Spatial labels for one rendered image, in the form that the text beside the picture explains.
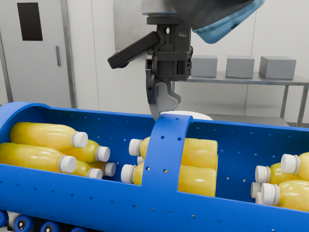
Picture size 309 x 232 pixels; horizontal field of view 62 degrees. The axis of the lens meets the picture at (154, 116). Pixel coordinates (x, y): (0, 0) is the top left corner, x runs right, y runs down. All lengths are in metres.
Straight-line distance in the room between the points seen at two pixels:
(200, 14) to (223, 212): 0.31
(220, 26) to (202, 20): 0.03
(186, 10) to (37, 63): 4.31
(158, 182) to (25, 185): 0.28
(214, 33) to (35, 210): 0.50
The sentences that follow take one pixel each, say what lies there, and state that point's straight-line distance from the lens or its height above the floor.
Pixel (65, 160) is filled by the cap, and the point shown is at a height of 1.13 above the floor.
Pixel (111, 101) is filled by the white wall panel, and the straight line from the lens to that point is 4.20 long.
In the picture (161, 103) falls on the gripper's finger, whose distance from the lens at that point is 0.52.
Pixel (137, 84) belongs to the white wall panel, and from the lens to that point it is 4.02.
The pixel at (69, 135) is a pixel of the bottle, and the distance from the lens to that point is 0.66.
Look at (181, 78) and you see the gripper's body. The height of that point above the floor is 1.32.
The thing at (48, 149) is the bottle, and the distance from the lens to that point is 0.65.
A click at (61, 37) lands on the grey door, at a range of 4.34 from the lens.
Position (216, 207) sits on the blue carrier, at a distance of 0.47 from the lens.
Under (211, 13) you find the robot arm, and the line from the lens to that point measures 0.34.
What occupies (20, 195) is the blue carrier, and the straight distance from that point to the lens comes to 0.63.
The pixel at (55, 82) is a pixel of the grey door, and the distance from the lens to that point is 4.50.
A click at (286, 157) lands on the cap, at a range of 0.58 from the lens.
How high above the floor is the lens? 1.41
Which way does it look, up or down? 18 degrees down
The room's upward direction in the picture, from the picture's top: straight up
